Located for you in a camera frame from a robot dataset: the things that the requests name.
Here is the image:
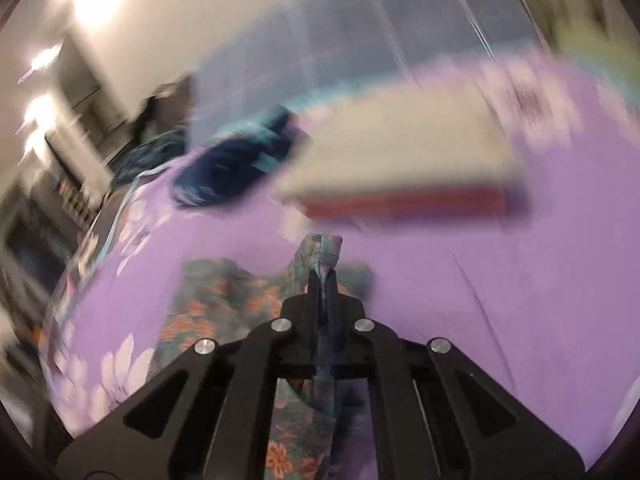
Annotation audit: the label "teal floral garment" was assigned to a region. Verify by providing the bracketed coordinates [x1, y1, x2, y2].
[159, 232, 375, 480]

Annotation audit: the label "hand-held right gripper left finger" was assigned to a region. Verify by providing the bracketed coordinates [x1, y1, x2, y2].
[52, 270, 326, 480]

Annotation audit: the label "navy star print garment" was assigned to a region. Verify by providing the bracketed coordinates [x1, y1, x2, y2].
[171, 105, 313, 211]

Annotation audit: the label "purple floral bedsheet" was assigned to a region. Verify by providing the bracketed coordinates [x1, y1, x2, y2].
[42, 52, 640, 471]

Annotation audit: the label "dark blue patterned cloth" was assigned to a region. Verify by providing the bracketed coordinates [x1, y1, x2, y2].
[109, 127, 192, 188]

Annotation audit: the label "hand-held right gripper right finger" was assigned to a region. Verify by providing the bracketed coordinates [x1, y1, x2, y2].
[325, 280, 587, 480]

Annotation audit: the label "dark shelf unit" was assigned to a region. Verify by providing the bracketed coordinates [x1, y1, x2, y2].
[0, 170, 106, 321]

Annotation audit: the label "folded white and red clothes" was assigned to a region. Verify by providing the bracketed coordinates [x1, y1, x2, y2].
[274, 80, 532, 228]

